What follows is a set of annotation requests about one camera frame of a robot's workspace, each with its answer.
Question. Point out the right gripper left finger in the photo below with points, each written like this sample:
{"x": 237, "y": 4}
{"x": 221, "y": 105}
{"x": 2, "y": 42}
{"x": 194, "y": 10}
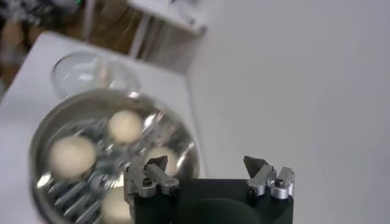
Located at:
{"x": 152, "y": 179}

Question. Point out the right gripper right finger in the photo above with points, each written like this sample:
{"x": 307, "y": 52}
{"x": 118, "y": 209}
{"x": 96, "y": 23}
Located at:
{"x": 262, "y": 178}

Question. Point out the white steamed baozi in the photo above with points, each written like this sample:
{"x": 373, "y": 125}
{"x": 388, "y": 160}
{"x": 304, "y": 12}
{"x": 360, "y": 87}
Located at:
{"x": 114, "y": 210}
{"x": 158, "y": 151}
{"x": 71, "y": 156}
{"x": 125, "y": 126}

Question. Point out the glass pot lid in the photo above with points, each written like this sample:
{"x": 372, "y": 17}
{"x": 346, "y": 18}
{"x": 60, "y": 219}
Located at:
{"x": 82, "y": 73}

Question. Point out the perforated steel steamer basket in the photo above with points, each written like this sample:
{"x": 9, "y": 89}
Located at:
{"x": 91, "y": 102}

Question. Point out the white side desk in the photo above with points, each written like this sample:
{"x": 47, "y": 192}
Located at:
{"x": 158, "y": 10}

